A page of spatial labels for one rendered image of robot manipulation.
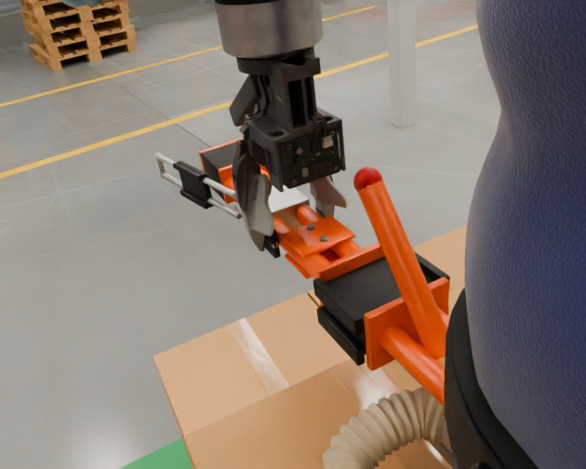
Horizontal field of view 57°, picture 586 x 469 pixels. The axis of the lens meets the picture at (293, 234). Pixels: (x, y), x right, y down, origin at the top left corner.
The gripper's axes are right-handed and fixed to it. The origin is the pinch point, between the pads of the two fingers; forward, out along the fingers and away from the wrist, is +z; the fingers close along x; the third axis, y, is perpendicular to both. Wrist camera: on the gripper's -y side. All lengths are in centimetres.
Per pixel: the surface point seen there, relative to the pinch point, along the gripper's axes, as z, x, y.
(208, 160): -2.5, -3.0, -18.5
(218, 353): 53, -5, -42
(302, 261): -0.6, -2.4, 7.5
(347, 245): -1.2, 2.2, 8.5
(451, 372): -13.4, -8.2, 35.5
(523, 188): -23.2, -7.8, 37.7
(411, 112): 98, 189, -227
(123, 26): 78, 90, -647
